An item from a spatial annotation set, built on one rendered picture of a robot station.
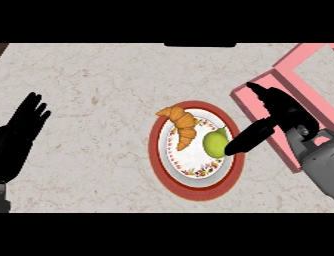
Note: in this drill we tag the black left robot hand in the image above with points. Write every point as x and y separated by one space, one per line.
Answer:
13 140

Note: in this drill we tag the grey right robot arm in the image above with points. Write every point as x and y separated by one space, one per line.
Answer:
326 163

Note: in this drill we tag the white floral plate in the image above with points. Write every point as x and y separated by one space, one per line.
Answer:
194 156

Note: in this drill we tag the red round placemat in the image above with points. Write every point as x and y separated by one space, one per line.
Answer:
194 193

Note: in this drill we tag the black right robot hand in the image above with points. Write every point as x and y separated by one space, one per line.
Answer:
279 110

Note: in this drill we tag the green pear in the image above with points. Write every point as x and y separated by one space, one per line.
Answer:
217 144

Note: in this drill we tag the black object at edge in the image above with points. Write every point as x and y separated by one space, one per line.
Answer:
200 44

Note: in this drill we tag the orange croissant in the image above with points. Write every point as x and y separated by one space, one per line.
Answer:
183 126

